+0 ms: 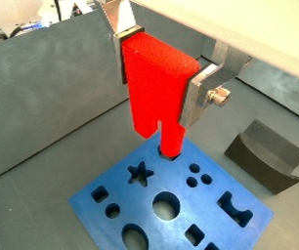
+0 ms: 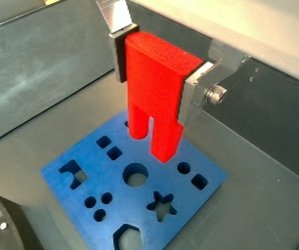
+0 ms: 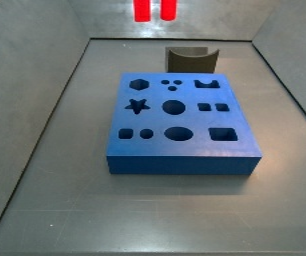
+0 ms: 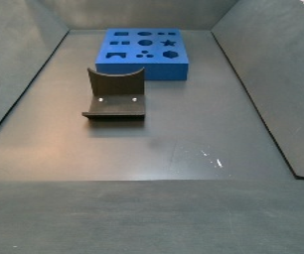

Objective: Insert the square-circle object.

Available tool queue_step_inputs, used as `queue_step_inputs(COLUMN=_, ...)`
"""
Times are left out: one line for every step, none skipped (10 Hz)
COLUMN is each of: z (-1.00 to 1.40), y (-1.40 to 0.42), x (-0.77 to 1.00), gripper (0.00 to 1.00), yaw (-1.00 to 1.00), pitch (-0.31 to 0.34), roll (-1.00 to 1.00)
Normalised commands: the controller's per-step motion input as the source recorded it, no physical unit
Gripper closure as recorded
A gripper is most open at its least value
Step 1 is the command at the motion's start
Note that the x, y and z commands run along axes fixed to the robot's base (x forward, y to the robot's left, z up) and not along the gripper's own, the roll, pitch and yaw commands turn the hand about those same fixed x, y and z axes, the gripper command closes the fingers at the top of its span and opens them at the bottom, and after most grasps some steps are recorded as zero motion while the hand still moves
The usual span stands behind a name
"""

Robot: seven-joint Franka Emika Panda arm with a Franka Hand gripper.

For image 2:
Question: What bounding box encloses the blue shape-sorting board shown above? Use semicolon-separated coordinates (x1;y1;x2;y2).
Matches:
41;111;227;250

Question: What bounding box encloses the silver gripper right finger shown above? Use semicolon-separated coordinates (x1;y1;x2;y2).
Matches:
178;40;251;126

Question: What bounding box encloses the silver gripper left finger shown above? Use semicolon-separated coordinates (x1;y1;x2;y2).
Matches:
95;0;140;83

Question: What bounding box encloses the black bracket corner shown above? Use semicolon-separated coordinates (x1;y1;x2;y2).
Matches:
0;195;44;250

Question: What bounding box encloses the red two-pronged peg object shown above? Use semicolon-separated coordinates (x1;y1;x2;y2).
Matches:
125;31;203;162

